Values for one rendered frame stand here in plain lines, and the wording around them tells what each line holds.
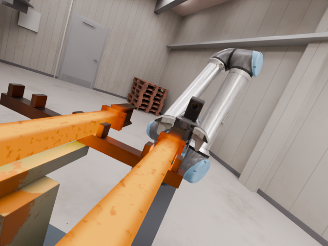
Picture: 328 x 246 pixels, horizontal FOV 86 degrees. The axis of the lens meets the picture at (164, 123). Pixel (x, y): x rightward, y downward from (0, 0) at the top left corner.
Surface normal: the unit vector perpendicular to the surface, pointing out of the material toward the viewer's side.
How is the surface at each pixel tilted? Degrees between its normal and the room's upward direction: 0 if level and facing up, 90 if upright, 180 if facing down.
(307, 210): 90
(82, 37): 90
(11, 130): 0
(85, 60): 90
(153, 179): 0
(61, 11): 90
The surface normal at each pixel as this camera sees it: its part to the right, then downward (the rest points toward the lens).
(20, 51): 0.40, 0.34
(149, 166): 0.36, -0.91
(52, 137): 0.92, 0.38
